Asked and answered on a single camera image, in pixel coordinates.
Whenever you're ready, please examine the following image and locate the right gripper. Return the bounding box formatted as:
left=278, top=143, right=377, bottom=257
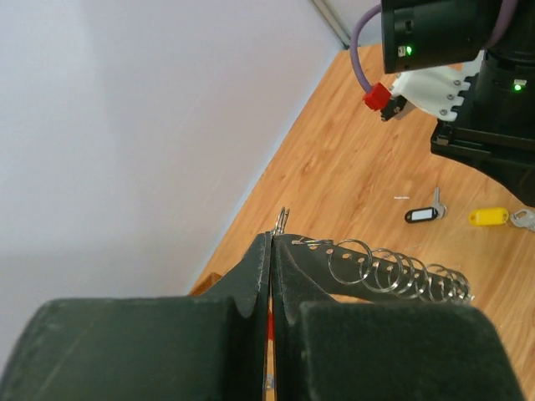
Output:
left=431, top=123, right=534, bottom=207

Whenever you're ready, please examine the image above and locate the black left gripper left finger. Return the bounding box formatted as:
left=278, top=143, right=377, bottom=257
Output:
left=1, top=233, right=272, bottom=400

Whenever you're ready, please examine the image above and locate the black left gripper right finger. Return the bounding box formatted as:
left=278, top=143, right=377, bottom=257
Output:
left=271, top=238, right=526, bottom=401

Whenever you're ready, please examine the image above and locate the key with yellow tag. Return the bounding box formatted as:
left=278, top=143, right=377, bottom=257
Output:
left=468, top=207, right=534, bottom=231

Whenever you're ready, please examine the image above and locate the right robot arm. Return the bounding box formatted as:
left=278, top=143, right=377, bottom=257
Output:
left=381, top=1, right=534, bottom=206

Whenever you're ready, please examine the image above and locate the key with black tag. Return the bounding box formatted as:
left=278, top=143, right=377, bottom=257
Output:
left=405, top=187, right=446, bottom=224

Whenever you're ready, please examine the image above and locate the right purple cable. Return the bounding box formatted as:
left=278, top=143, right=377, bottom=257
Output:
left=349, top=0, right=519, bottom=91

